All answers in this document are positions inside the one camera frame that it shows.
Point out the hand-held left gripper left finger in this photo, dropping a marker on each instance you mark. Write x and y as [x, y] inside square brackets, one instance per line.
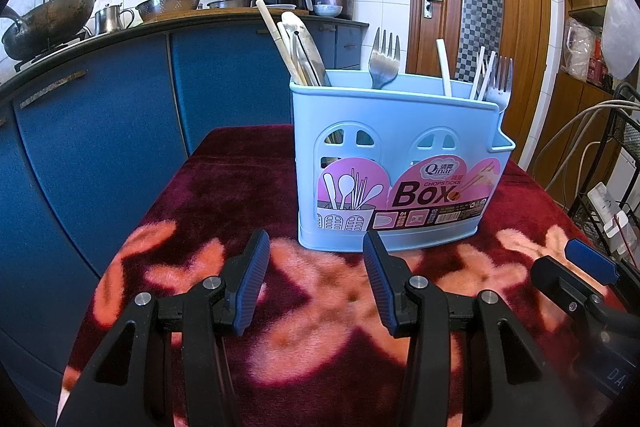
[250, 287]

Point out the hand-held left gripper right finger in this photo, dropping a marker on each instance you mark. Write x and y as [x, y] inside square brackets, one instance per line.
[382, 287]

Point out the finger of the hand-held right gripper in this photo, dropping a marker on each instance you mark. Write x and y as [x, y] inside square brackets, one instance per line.
[592, 259]
[555, 277]

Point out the light blue utensil holder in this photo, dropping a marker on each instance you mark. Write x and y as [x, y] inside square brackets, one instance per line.
[390, 122]

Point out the steel fork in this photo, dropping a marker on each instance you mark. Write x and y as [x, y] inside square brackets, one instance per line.
[500, 92]
[384, 67]

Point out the white chopstick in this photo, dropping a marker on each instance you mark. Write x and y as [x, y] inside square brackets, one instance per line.
[489, 67]
[477, 77]
[444, 67]

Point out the white power strip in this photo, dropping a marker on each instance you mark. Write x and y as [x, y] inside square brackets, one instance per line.
[602, 202]

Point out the red printed blanket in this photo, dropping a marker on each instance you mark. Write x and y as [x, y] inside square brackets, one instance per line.
[320, 307]

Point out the wooden shelf unit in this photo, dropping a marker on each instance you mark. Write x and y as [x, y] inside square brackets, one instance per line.
[570, 132]

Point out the red bottle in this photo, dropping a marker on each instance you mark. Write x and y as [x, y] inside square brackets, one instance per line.
[597, 64]

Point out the clear plastic bag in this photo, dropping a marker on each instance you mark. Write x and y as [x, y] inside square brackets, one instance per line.
[580, 49]

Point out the blue kitchen counter cabinet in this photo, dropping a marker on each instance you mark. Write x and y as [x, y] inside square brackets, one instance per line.
[100, 132]

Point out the large white plastic bag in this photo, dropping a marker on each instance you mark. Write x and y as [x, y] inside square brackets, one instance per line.
[622, 32]

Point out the wooden door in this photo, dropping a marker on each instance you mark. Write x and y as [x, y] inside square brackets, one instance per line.
[435, 47]

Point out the white bowl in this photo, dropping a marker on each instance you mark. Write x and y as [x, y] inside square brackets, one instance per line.
[327, 11]

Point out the white plate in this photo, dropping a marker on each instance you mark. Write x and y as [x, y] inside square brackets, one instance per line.
[282, 6]

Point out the steel bowl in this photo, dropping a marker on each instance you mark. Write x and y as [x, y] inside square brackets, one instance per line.
[230, 3]

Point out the steel colander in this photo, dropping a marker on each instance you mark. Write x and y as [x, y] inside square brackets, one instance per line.
[167, 7]

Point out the steel kettle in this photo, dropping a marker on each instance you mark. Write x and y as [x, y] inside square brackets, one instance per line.
[107, 21]

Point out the dark wok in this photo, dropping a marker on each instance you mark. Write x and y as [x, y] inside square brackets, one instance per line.
[50, 19]

